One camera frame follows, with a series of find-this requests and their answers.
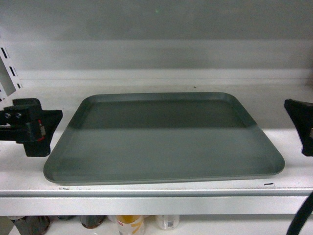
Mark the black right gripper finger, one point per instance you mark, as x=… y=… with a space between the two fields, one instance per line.
x=301 y=114

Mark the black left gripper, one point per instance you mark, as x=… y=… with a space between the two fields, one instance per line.
x=26 y=123

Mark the grey silver tray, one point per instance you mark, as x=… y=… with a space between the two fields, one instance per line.
x=161 y=138

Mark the white slotted shelf upright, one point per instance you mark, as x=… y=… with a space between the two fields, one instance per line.
x=9 y=80

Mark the dark drink bottle front left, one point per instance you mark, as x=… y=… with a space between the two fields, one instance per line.
x=31 y=225

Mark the dark drink bottle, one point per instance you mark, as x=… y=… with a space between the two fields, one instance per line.
x=91 y=221
x=31 y=225

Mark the dark drink bottle middle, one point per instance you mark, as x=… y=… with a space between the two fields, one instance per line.
x=91 y=221

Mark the orange juice bottle front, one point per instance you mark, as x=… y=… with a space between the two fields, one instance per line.
x=130 y=224

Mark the yellow juice bottle right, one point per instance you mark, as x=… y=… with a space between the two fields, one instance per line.
x=167 y=222

